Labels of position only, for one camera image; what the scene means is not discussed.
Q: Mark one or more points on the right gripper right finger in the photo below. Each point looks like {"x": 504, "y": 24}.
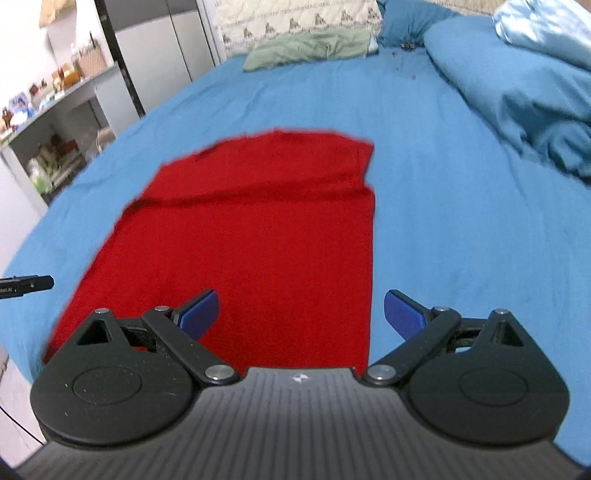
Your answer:
{"x": 477, "y": 381}

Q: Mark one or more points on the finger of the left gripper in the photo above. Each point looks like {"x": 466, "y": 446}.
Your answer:
{"x": 15, "y": 287}

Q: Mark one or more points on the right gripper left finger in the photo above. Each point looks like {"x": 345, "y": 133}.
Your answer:
{"x": 119, "y": 381}

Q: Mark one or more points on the red small garment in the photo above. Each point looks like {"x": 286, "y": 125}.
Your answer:
{"x": 279, "y": 225}

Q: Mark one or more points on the cluttered shelf unit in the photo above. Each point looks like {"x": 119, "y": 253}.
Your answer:
{"x": 57, "y": 121}

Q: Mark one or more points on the blue bed sheet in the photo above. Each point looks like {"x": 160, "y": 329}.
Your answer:
{"x": 462, "y": 218}

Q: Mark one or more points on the grey wardrobe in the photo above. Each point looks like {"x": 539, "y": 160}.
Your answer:
{"x": 161, "y": 46}

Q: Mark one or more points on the blue duvet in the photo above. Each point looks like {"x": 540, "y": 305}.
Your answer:
{"x": 539, "y": 104}

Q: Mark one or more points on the cream patterned pillow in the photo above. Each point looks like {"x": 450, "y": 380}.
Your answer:
{"x": 243, "y": 25}

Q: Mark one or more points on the light blue blanket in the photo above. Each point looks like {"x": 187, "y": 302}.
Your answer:
{"x": 560, "y": 29}

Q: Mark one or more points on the dark blue pillow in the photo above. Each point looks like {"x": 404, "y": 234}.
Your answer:
{"x": 405, "y": 22}

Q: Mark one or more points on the green pillow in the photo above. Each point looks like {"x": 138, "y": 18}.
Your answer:
{"x": 312, "y": 46}

